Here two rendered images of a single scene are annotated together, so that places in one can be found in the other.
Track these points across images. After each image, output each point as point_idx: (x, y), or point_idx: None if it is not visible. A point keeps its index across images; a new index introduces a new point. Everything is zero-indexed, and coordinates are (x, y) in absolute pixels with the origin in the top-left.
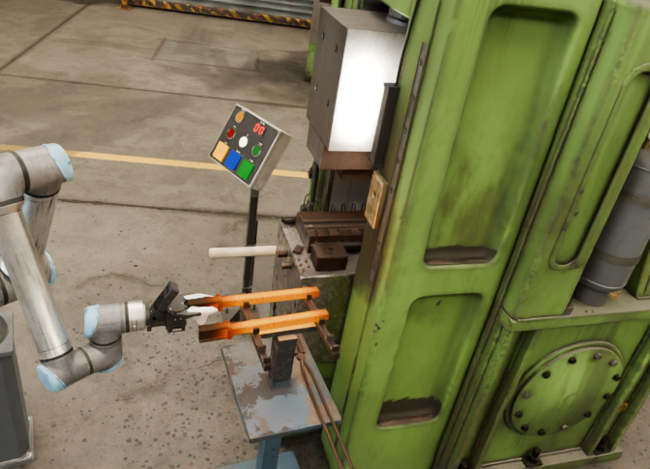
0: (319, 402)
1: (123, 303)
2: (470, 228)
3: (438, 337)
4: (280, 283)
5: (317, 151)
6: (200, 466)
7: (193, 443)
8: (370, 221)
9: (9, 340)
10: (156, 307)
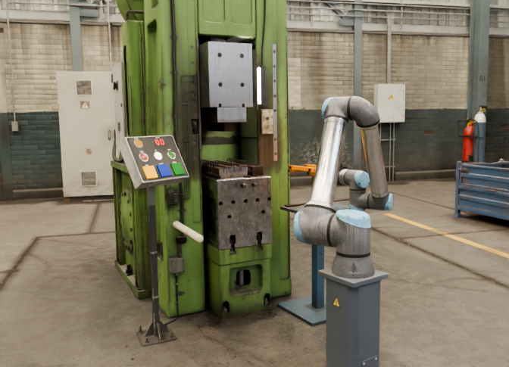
0: None
1: (348, 170)
2: None
3: None
4: (238, 212)
5: (238, 115)
6: (306, 327)
7: (291, 332)
8: (270, 132)
9: None
10: (341, 169)
